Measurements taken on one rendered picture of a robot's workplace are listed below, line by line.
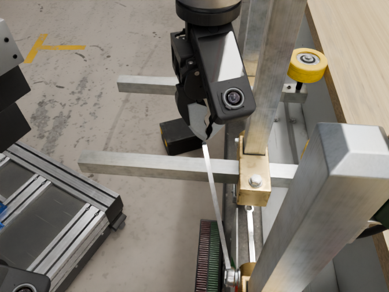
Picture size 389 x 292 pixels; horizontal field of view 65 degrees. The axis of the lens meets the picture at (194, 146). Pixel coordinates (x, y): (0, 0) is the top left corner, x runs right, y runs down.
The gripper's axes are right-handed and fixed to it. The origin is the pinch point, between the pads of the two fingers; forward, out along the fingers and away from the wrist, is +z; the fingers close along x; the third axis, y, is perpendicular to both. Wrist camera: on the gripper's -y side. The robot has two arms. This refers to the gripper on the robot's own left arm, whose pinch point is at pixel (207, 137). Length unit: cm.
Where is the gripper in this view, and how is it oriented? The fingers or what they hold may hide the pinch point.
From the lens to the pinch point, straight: 46.8
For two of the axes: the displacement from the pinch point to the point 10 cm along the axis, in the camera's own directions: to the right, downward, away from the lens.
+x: -9.7, 1.9, -1.7
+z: 0.0, 6.5, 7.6
